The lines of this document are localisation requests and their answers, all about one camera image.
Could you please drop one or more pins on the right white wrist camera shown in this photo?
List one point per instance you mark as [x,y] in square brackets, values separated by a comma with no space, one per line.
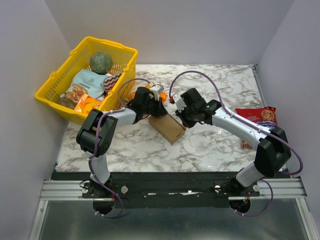
[177,100]

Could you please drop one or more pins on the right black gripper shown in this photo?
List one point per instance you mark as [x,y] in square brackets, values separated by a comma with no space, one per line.
[186,117]

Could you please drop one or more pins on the orange cheese snack pack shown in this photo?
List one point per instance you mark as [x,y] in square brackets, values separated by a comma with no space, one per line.
[86,104]

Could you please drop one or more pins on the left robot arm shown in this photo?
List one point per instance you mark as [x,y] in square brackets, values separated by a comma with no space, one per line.
[96,134]

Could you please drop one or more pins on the yellow plastic basket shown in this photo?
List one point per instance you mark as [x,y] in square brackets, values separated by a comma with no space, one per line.
[65,87]

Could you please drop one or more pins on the light blue snack bag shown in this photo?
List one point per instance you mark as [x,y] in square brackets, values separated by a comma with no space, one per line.
[86,82]

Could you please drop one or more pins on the brown cardboard express box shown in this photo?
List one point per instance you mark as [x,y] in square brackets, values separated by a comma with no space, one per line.
[168,127]

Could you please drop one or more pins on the aluminium rail frame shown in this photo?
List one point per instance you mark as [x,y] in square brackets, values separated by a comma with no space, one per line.
[69,190]

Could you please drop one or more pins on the red candy bag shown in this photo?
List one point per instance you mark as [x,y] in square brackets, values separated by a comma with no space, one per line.
[265,116]

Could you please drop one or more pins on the striped wavy pouch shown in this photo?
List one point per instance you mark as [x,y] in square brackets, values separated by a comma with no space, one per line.
[110,81]

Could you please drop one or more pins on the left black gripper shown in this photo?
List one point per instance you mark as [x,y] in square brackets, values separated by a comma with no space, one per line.
[160,110]

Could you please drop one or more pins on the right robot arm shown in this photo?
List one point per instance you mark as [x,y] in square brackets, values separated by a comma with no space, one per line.
[271,145]

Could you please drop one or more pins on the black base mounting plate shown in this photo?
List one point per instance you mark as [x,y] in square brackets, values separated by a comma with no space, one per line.
[139,190]

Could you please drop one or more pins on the green round melon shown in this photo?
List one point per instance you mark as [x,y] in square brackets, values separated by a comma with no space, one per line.
[101,63]

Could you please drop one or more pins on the orange mango candy bag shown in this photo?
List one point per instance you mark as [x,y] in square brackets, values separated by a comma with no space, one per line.
[163,95]

